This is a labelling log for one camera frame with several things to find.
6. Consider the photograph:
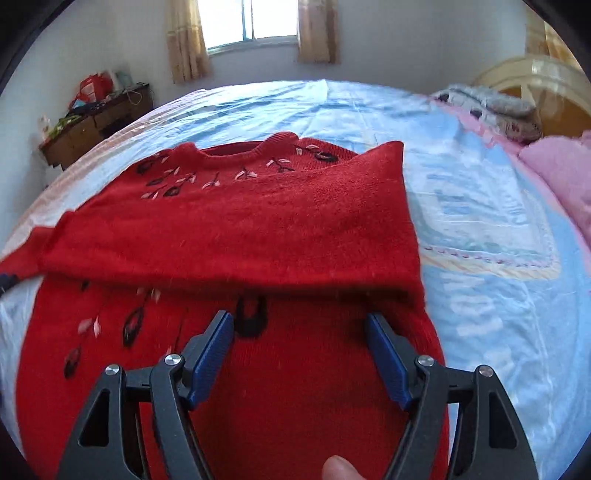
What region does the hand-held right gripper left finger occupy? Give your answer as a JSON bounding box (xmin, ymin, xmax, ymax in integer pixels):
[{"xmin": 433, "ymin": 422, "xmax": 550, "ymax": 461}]
[{"xmin": 56, "ymin": 310, "xmax": 235, "ymax": 480}]

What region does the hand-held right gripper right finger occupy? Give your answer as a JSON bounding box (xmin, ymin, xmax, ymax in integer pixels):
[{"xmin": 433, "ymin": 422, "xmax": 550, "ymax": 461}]
[{"xmin": 365, "ymin": 312, "xmax": 539, "ymax": 480}]

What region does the red embroidered sweater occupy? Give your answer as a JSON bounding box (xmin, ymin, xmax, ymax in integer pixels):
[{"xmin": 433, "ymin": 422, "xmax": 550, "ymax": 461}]
[{"xmin": 0, "ymin": 131, "xmax": 451, "ymax": 480}]

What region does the person's right hand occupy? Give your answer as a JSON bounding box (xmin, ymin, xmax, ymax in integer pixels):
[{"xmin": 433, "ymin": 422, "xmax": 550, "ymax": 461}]
[{"xmin": 322, "ymin": 456, "xmax": 365, "ymax": 480}]

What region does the blue printed bed sheet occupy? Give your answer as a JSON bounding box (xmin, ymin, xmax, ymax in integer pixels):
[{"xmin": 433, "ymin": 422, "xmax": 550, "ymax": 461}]
[{"xmin": 0, "ymin": 79, "xmax": 591, "ymax": 480}]

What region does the pink blanket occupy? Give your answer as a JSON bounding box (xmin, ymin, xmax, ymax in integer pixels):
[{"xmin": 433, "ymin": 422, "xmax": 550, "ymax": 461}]
[{"xmin": 519, "ymin": 130, "xmax": 591, "ymax": 241}]

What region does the brown wooden desk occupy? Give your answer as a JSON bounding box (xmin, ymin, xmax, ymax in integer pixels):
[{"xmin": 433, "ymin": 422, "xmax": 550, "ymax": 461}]
[{"xmin": 38, "ymin": 82, "xmax": 154, "ymax": 171}]

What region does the grey folded blanket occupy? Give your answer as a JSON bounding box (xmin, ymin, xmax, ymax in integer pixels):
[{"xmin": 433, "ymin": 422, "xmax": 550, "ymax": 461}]
[{"xmin": 431, "ymin": 84, "xmax": 543, "ymax": 141}]

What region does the pale plastic bag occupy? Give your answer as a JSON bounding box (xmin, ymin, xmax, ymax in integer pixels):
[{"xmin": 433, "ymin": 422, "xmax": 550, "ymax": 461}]
[{"xmin": 108, "ymin": 69, "xmax": 134, "ymax": 93}]

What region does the red bag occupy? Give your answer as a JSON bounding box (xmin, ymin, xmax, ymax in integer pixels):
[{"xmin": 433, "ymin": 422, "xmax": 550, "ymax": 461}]
[{"xmin": 76, "ymin": 73, "xmax": 114, "ymax": 104}]

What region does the beige curtain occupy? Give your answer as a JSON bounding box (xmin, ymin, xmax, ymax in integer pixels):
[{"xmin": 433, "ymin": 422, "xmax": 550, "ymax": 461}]
[
  {"xmin": 165, "ymin": 0, "xmax": 214, "ymax": 85},
  {"xmin": 297, "ymin": 0, "xmax": 341, "ymax": 64}
]

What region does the cream wooden headboard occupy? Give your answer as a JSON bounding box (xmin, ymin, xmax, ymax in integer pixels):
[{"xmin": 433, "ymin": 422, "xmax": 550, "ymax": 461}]
[{"xmin": 471, "ymin": 54, "xmax": 587, "ymax": 139}]

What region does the window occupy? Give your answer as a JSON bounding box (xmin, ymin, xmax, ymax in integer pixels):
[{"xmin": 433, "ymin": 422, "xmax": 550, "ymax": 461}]
[{"xmin": 196, "ymin": 0, "xmax": 301, "ymax": 57}]

